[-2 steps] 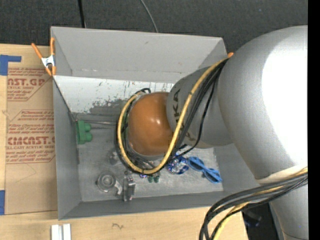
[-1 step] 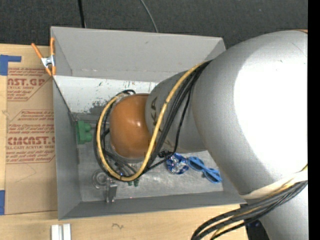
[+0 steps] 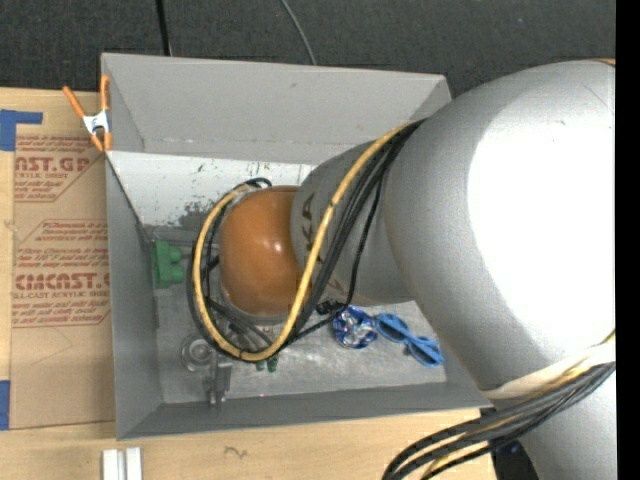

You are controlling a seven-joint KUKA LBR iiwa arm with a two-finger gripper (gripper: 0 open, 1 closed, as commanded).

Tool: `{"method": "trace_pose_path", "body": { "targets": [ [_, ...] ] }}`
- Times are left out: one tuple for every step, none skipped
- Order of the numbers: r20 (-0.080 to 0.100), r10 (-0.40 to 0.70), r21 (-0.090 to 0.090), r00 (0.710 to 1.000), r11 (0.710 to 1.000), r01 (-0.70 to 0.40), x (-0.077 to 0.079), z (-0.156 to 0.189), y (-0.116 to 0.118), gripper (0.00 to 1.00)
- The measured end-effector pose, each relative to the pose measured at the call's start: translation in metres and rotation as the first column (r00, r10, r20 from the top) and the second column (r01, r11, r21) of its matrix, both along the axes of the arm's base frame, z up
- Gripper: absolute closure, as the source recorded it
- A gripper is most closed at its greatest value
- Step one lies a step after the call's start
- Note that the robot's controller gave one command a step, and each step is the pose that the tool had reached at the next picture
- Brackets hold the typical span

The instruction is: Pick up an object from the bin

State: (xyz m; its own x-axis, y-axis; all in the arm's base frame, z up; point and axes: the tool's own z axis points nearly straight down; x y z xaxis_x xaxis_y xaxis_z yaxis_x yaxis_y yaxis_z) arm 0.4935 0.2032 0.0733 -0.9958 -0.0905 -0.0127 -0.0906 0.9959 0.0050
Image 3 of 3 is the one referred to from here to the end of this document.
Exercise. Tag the blue sunglasses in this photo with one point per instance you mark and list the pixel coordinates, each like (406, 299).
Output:
(407, 340)

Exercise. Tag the brown cardboard board, red print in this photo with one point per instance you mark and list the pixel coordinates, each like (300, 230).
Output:
(60, 268)

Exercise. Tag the grey metal bin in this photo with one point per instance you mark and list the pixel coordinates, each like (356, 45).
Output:
(260, 103)

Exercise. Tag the clear glass cup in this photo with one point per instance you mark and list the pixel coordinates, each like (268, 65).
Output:
(196, 353)

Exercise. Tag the blue shiny foil packet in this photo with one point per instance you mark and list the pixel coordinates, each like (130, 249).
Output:
(354, 329)

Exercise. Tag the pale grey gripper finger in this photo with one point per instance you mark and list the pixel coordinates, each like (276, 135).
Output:
(209, 392)
(224, 380)

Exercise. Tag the green plastic block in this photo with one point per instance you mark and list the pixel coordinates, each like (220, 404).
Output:
(167, 265)

